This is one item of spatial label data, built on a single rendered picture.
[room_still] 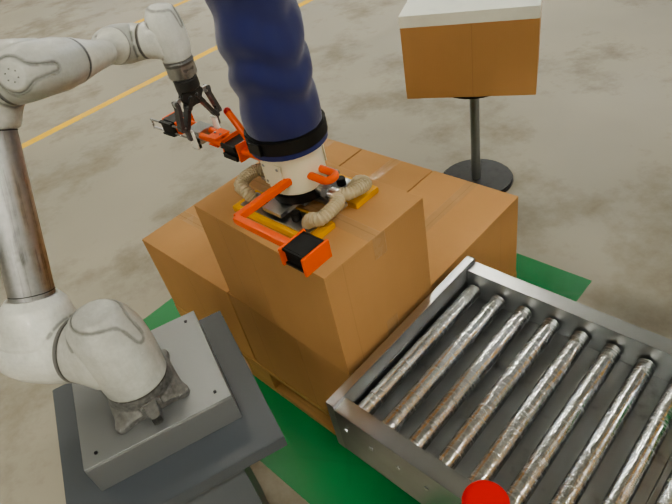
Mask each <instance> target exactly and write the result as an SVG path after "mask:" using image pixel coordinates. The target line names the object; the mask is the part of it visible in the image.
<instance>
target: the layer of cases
mask: <svg viewBox="0 0 672 504"><path fill-rule="evenodd" d="M323 145H324V149H325V154H326V158H327V160H325V161H326V162H329V163H332V164H334V165H337V166H340V167H342V168H345V169H348V170H350V171H353V172H356V173H358V174H362V175H366V176H368V177H369V178H371V179H374V180H377V181H379V182H382V183H385V184H387V185H390V186H393V187H395V188H398V189H401V190H403V191H406V192H408V193H411V194H414V195H416V196H419V197H422V198H423V207H424V218H425V228H426V238H427V248H428V259H429V269H430V279H431V290H432V291H433V290H434V289H435V288H436V287H437V286H438V285H439V284H440V283H441V282H442V281H443V280H444V279H445V278H446V277H447V276H448V275H449V274H450V273H451V272H452V271H453V270H454V269H455V268H456V267H457V266H458V265H459V264H460V262H461V261H462V260H463V259H464V258H465V257H466V256H470V257H473V258H475V262H478V263H480V264H483V265H485V266H488V267H490V268H493V269H495V270H498V271H500V272H503V273H505V274H508V275H510V276H512V275H513V274H514V273H515V272H516V250H517V222H518V196H516V195H512V194H509V193H506V192H502V191H499V190H496V189H493V188H489V187H486V186H483V185H479V184H476V183H473V182H469V181H466V180H463V179H460V178H456V177H453V176H450V175H446V174H443V173H440V172H437V171H432V170H430V169H427V168H423V167H420V166H417V165H414V164H410V163H407V162H404V161H400V160H397V159H394V158H390V157H387V156H384V155H381V154H377V153H374V152H371V151H367V150H364V149H361V148H358V147H354V146H351V145H348V144H344V143H341V142H338V141H335V140H331V139H328V138H327V139H326V141H325V142H324V143H323ZM194 205H195V204H194ZM194 205H193V206H191V207H190V208H188V209H187V210H185V211H184V212H182V213H181V214H179V215H178V216H176V217H175V218H173V219H172V220H170V221H169V222H167V223H166V224H164V225H163V226H161V227H160V228H158V229H157V230H155V231H154V232H152V233H151V234H149V235H148V236H146V237H145V238H143V239H142V241H143V243H144V245H145V246H146V248H147V250H148V252H149V254H150V256H151V258H152V260H153V262H154V264H155V266H156V268H157V270H158V272H159V274H160V276H161V277H162V279H163V281H164V283H165V285H166V287H167V289H168V291H169V293H170V295H171V297H172V299H173V301H174V303H175V304H176V305H177V306H179V307H180V308H181V309H183V310H184V311H186V312H187V313H189V312H191V311H194V312H195V315H196V317H197V319H198V321H199V320H201V319H203V318H205V317H207V316H209V315H211V314H213V313H215V312H218V311H220V312H221V314H222V316H223V317H224V319H225V321H226V323H227V325H228V327H229V329H230V331H231V333H232V335H233V337H234V339H235V341H236V343H237V345H238V347H239V349H240V350H241V351H242V352H244V353H245V354H246V355H248V356H249V357H251V358H252V359H253V360H255V361H257V362H258V363H259V364H260V365H262V366H263V367H265V368H266V369H268V370H269V371H270V372H272V373H273V374H275V375H276V376H277V377H279V378H280V379H282V380H283V381H284V382H286V383H287V384H289V385H290V386H292V387H293V388H294V389H296V390H297V391H299V392H300V393H301V394H303V395H304V396H306V397H307V398H308V399H310V400H311V401H313V402H314V403H316V404H317V405H318V406H320V407H321V408H323V409H324V410H325V411H327V412H328V413H329V411H328V408H327V405H326V401H327V400H328V399H329V398H330V397H331V395H332V394H333V393H334V392H335V391H336V390H337V389H338V388H339V387H340V386H341V385H342V384H343V383H344V382H345V381H346V380H347V379H348V378H349V377H350V376H351V375H352V374H353V373H354V372H355V371H356V370H357V369H358V368H359V367H360V366H361V365H362V364H363V363H362V364H361V365H360V366H359V367H358V368H357V369H356V370H355V371H354V372H353V373H352V374H351V375H350V376H349V375H347V374H346V373H344V372H343V371H342V370H340V369H339V368H337V367H336V366H334V365H333V364H331V363H330V362H329V361H327V360H326V359H324V358H323V357H321V356H320V355H318V354H317V353H316V352H314V351H313V350H311V349H310V348H308V347H307V346H305V345H304V344H303V343H301V342H300V341H298V340H297V339H295V338H294V337H292V336H291V335H290V334H288V333H287V332H285V331H284V330H282V329H281V328H279V327H278V326H277V325H275V324H274V323H272V322H271V321H269V320H268V319H266V318H265V317H264V316H262V315H261V314H259V313H258V312H256V311H255V310H253V309H252V308H251V307H249V306H248V305H246V304H245V303H243V302H242V301H240V300H239V299H238V298H236V297H235V296H233V295H232V294H231V293H230V291H229V288H228V286H227V283H226V281H225V279H224V276H223V274H222V271H221V269H220V267H219V264H218V262H217V259H216V257H215V255H214V252H213V250H212V248H211V245H210V243H209V240H208V238H207V236H206V233H205V231H204V228H203V226H202V224H201V221H200V219H199V216H198V214H197V212H196V209H195V207H194Z"/></svg>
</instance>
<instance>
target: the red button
mask: <svg viewBox="0 0 672 504"><path fill-rule="evenodd" d="M462 504H510V501H509V497H508V495H507V493H506V492H505V490H504V489H503V488H502V487H501V486H499V485H498V484H496V483H494V482H492V481H488V480H478V481H475V482H473V483H471V484H470V485H468V486H467V487H466V488H465V490H464V492H463V495H462Z"/></svg>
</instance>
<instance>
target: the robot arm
mask: <svg viewBox="0 0 672 504"><path fill-rule="evenodd" d="M144 21H145V22H141V23H117V24H111V25H108V26H105V27H103V28H101V29H99V30H98V31H97V32H95V33H94V35H93V36H92V38H91V40H85V39H77V38H70V37H46V38H39V39H37V38H11V39H0V273H1V276H2V280H3V284H4V288H5V292H6V296H7V299H6V300H5V301H4V302H3V304H2V306H1V307H0V373H2V374H4V375H5V376H7V377H9V378H12V379H14V380H18V381H22V382H27V383H35V384H68V383H76V384H80V385H83V386H86V387H89V388H92V389H95V390H101V392H102V393H103V394H104V395H105V396H106V398H107V401H108V404H109V406H110V409H111V411H112V414H113V416H114V419H115V430H116V431H117V433H118V434H120V435H122V434H125V433H127V432H128V431H129V430H130V429H132V428H133V427H134V426H135V425H136V424H138V423H140V422H141V421H143V420H145V419H146V418H148V417H149V418H150V419H151V421H152V422H153V423H154V425H159V424H160V423H162V422H163V421H164V418H163V414H162V410H161V409H163V408H164V407H166V406H168V405H169V404H171V403H173V402H175V401H177V400H179V399H182V398H185V397H186V396H188V394H189V393H190V389H189V387H188V386H187V385H186V384H185V383H183V382H182V381H181V379H180V378H179V376H178V374H177V372H176V370H175V369H174V367H173V365H172V363H171V362H170V355H169V353H168V351H167V350H166V349H162V350H161V349H160V347H159V345H158V343H157V341H156V339H155V338H154V336H153V334H152V333H151V331H150V329H149V328H148V326H147V325H146V323H145V322H144V321H143V319H142V318H141V317H140V316H139V315H138V314H137V313H136V312H135V311H134V310H133V309H132V308H130V307H129V306H127V305H126V304H124V303H122V302H120V301H117V300H114V299H98V300H94V301H91V302H89V303H86V304H84V305H83V306H81V307H80V308H78V309H77V310H76V308H75V307H74V305H73V304H72V302H71V300H70V298H69V296H68V295H67V294H65V293H64V292H62V291H61V290H59V289H56V288H55V285H54V280H53V276H52V272H51V268H50V263H49V259H48V255H47V251H46V246H45V242H44V238H43V234H42V229H41V225H40V221H39V217H38V212H37V208H36V204H35V199H34V195H33V191H32V187H31V182H30V178H29V174H28V170H27V165H26V161H25V157H24V153H23V148H22V144H21V140H20V136H19V131H18V128H21V125H22V122H23V113H24V107H25V104H28V103H32V102H36V101H39V100H42V99H45V98H47V97H50V96H53V95H56V94H60V93H63V92H66V91H69V90H71V89H73V88H75V87H77V86H79V85H81V84H83V83H85V82H86V81H88V80H89V79H90V78H92V77H93V76H94V75H96V74H97V73H99V72H100V71H102V70H104V69H105V68H107V67H109V66H111V65H112V64H113V65H127V64H134V63H137V62H139V61H143V60H147V59H158V60H162V62H163V65H164V67H165V69H166V72H167V74H168V77H169V79H170V80H172V81H173V83H174V86H175V88H176V91H177V93H178V96H179V97H178V100H176V101H175V102H174V101H172V103H171V104H172V106H173V108H174V112H175V117H176V123H177V129H178V132H181V133H183V134H184V133H185V134H186V137H187V139H188V140H189V141H191V143H192V146H193V148H194V149H197V150H200V147H199V144H198V142H197V139H196V137H195V134H194V131H193V130H191V112H192V110H193V106H195V105H196V104H199V103H200V104H201V105H203V106H204V107H205V108H206V109H207V110H208V111H209V112H210V113H211V114H212V115H210V118H211V121H212V123H213V126H214V128H216V129H219V128H221V127H220V124H221V121H220V119H219V116H220V113H219V112H220V111H222V108H221V106H220V105H219V103H218V101H217V100H216V98H215V96H214V95H213V93H212V91H211V87H210V85H207V84H203V86H200V82H199V79H198V76H197V74H196V73H197V71H198V70H197V67H196V64H195V61H194V58H193V55H192V52H191V44H190V39H189V36H188V33H187V30H186V28H185V25H184V23H183V21H182V19H181V17H180V15H179V13H178V11H177V10H176V8H175V7H174V6H173V5H172V4H170V3H166V2H160V3H154V4H151V5H149V6H148V7H147V8H146V10H145V15H144ZM203 92H205V94H206V96H207V98H208V99H209V101H210V102H211V104H212V106H213V107H214V108H213V107H212V106H211V105H210V104H209V103H208V102H207V101H206V100H205V99H204V98H203V97H202V93H203ZM181 102H182V103H183V109H184V118H183V114H182V109H181V107H182V105H181ZM187 106H188V107H187Z"/></svg>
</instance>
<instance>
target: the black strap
mask: <svg viewBox="0 0 672 504"><path fill-rule="evenodd" d="M321 111H322V119H321V121H320V123H319V124H318V126H317V127H316V128H315V129H313V130H312V131H310V132H308V133H306V134H304V135H302V136H300V137H297V138H294V139H289V140H284V141H278V142H267V141H258V140H255V139H253V138H251V137H250V136H249V135H248V134H247V132H246V130H245V128H244V137H245V140H246V143H247V147H248V150H249V153H250V154H253V155H256V156H259V157H263V156H265V157H282V156H288V155H292V154H296V153H299V152H302V151H304V150H306V149H308V148H310V147H312V146H314V145H315V144H317V143H318V142H319V141H320V140H321V139H322V138H323V137H324V136H325V134H326V132H327V130H328V125H327V121H326V116H325V112H324V111H323V110H322V109H321Z"/></svg>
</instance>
